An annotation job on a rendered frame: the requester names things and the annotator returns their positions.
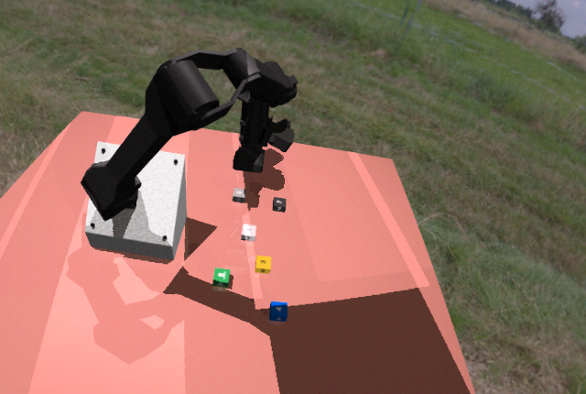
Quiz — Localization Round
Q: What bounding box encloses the green block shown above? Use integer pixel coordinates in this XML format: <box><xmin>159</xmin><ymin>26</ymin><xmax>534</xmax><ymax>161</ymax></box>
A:
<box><xmin>212</xmin><ymin>268</ymin><xmax>231</xmax><ymax>288</ymax></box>

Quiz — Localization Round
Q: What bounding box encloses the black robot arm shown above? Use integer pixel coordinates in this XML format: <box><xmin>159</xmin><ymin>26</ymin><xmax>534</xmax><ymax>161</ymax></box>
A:
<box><xmin>81</xmin><ymin>48</ymin><xmax>298</xmax><ymax>221</ymax></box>

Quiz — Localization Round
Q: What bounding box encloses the blue block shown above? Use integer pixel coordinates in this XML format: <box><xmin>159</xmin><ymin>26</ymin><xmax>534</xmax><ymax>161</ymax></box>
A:
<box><xmin>269</xmin><ymin>301</ymin><xmax>288</xmax><ymax>322</ymax></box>

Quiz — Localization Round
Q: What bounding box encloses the yellow block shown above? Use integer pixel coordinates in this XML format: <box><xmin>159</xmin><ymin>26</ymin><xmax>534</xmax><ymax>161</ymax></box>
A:
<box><xmin>255</xmin><ymin>255</ymin><xmax>271</xmax><ymax>274</ymax></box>

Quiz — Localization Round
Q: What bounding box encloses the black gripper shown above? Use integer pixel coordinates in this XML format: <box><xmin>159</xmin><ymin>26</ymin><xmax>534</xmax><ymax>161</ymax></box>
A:
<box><xmin>233</xmin><ymin>114</ymin><xmax>269</xmax><ymax>173</ymax></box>

